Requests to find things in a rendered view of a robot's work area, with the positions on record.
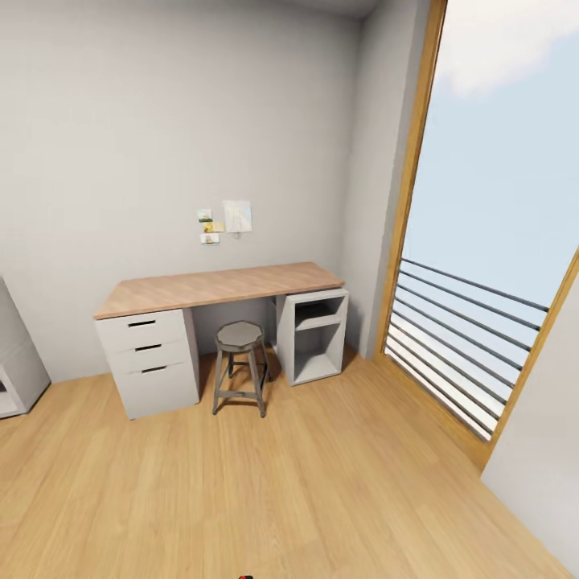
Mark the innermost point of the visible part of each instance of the fixed window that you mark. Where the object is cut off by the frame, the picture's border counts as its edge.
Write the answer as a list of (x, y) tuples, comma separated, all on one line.
[(485, 247)]

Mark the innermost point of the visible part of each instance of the desk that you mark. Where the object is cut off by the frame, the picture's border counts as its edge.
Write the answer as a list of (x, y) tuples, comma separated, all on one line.
[(148, 334)]

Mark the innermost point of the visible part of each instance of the taboret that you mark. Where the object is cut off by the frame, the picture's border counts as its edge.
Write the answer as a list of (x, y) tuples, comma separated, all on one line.
[(235, 337)]

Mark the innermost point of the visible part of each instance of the bookcase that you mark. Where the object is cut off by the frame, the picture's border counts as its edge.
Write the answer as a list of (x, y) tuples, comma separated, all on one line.
[(22, 374)]

